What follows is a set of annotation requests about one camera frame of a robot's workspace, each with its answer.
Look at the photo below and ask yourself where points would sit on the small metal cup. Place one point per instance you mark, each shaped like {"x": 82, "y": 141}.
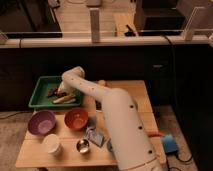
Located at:
{"x": 83, "y": 146}

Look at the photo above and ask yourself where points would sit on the banana in tray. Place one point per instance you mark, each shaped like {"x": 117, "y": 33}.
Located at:
{"x": 63, "y": 99}

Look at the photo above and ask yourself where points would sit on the white paper cup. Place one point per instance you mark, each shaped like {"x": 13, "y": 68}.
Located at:
{"x": 51, "y": 144}

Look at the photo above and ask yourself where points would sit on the purple bowl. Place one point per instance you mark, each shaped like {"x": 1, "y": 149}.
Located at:
{"x": 42, "y": 122}

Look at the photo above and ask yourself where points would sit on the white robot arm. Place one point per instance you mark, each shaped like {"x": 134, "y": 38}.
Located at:
{"x": 131, "y": 145}

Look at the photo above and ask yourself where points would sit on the orange bowl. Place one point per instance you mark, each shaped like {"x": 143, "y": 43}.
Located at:
{"x": 76, "y": 119}

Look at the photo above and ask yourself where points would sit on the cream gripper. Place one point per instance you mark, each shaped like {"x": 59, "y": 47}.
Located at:
{"x": 61, "y": 91}

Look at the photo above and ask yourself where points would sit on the dark red grapes bunch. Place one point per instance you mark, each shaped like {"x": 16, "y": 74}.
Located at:
{"x": 52, "y": 92}

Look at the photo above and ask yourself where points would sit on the black object behind rail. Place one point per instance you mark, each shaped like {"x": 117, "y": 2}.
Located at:
{"x": 129, "y": 31}

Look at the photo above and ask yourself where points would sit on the black rectangular bar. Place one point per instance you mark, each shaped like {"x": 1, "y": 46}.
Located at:
{"x": 98, "y": 105}

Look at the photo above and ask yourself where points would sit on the blue cup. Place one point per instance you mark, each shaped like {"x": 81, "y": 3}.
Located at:
{"x": 109, "y": 146}

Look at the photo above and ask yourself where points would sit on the blue round device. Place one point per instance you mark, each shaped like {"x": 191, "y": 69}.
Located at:
{"x": 169, "y": 144}

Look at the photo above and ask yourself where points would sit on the green plastic tray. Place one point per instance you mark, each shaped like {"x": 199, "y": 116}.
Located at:
{"x": 40, "y": 99}

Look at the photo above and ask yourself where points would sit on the orange fruit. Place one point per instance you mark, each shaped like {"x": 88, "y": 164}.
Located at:
{"x": 102, "y": 82}

